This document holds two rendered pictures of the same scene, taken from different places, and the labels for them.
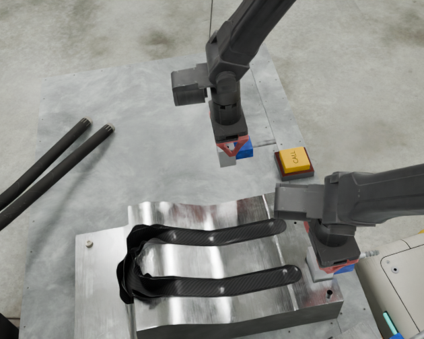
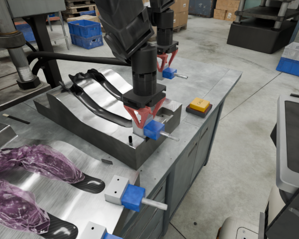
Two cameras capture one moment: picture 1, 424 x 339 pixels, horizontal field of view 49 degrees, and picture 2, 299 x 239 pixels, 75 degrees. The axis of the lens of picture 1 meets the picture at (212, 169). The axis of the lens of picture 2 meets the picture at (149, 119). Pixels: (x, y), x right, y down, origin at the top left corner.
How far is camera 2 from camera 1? 0.66 m
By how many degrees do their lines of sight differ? 31
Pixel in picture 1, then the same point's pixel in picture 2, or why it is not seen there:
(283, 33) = not seen: hidden behind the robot
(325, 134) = (272, 165)
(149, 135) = not seen: hidden behind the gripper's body
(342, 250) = (137, 97)
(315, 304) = (120, 139)
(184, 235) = (108, 86)
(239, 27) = not seen: outside the picture
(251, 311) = (94, 124)
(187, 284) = (84, 96)
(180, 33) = (233, 93)
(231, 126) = (159, 45)
